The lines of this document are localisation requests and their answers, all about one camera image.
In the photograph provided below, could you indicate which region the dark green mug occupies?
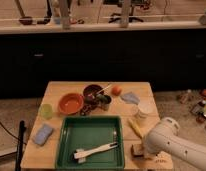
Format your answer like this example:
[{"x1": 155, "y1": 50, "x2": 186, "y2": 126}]
[{"x1": 97, "y1": 95, "x2": 112, "y2": 111}]

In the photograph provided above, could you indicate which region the grey blue cloth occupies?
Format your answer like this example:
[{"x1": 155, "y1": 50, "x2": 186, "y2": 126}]
[{"x1": 121, "y1": 92, "x2": 140, "y2": 105}]

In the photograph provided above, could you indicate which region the dark grape cluster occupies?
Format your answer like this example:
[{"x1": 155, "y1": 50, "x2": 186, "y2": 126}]
[{"x1": 80, "y1": 104, "x2": 92, "y2": 116}]

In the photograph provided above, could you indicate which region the white plastic cup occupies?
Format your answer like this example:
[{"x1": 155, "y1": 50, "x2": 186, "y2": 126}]
[{"x1": 135, "y1": 104, "x2": 153, "y2": 125}]

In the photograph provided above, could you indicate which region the wooden chopstick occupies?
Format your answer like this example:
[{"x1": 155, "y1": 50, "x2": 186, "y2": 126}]
[{"x1": 95, "y1": 84, "x2": 112, "y2": 95}]

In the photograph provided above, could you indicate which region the white spatula brush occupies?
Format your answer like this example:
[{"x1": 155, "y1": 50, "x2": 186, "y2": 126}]
[{"x1": 73, "y1": 142, "x2": 118, "y2": 159}]

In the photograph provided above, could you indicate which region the whiteboard eraser with wooden top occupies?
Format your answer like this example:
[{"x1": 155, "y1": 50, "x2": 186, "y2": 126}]
[{"x1": 131, "y1": 144, "x2": 144, "y2": 157}]

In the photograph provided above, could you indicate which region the green translucent cup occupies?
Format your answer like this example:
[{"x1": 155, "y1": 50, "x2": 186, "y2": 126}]
[{"x1": 39, "y1": 104, "x2": 53, "y2": 119}]

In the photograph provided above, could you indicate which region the dark maroon bowl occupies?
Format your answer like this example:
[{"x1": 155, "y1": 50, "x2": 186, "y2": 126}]
[{"x1": 83, "y1": 84, "x2": 104, "y2": 100}]

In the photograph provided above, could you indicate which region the orange red bowl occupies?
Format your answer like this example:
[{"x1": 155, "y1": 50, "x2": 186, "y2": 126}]
[{"x1": 58, "y1": 93, "x2": 84, "y2": 115}]

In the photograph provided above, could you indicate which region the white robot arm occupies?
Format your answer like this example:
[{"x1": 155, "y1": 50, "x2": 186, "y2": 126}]
[{"x1": 143, "y1": 117, "x2": 206, "y2": 171}]

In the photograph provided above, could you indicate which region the green plastic tray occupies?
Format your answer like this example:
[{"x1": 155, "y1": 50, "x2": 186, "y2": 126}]
[{"x1": 55, "y1": 116, "x2": 125, "y2": 171}]

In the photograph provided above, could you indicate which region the blue sponge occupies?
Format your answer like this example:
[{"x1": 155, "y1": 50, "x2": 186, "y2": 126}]
[{"x1": 33, "y1": 124, "x2": 54, "y2": 146}]

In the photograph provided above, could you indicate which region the black stand with cable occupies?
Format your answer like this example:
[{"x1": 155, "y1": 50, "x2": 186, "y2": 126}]
[{"x1": 0, "y1": 120, "x2": 26, "y2": 171}]

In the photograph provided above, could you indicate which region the orange fruit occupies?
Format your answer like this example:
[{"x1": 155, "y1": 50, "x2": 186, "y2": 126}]
[{"x1": 111, "y1": 86, "x2": 122, "y2": 96}]

